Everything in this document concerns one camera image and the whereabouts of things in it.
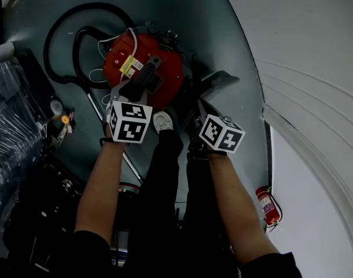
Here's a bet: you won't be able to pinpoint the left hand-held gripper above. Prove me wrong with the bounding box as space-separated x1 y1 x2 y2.
105 79 153 144

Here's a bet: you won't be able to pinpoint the person's white shoe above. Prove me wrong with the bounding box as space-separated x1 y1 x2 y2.
152 111 174 132

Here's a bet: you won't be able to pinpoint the person's left forearm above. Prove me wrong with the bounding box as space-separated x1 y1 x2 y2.
74 139 130 244

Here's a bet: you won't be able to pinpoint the metal vacuum wand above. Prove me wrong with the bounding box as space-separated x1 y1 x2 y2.
86 91 145 184

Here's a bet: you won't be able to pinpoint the person's right forearm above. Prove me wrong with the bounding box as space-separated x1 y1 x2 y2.
207 153 278 266

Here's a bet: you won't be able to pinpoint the black left wrist strap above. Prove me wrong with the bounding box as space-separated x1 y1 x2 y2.
99 137 130 148

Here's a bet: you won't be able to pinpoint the white round container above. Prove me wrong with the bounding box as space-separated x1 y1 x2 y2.
0 41 16 66

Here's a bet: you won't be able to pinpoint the white power cable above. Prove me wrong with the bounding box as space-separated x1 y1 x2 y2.
88 27 138 104

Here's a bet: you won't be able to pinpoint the white door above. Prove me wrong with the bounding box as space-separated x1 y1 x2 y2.
216 0 353 214

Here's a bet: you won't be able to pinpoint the red fire extinguisher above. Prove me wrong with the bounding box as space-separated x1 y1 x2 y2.
255 185 284 228

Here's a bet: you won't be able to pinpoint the black right wrist strap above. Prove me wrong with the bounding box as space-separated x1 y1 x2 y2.
187 151 229 158

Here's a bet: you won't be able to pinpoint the black floor machine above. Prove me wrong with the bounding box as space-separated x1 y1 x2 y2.
2 155 119 278

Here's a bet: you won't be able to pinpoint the person's black trousers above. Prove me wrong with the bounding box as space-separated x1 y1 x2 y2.
127 129 241 278

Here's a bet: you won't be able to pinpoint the black wrist strap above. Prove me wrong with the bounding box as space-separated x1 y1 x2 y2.
99 137 130 148
187 151 229 158

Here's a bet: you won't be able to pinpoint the person's black shirt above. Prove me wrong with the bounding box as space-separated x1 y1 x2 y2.
72 229 304 278

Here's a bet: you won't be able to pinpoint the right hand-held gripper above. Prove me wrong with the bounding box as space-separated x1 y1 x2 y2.
189 98 247 155

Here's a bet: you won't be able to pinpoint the plastic-wrapped floor machine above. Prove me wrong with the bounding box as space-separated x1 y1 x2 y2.
0 49 78 237

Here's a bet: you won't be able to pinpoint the black vacuum hose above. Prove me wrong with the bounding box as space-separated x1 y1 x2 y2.
43 2 137 90

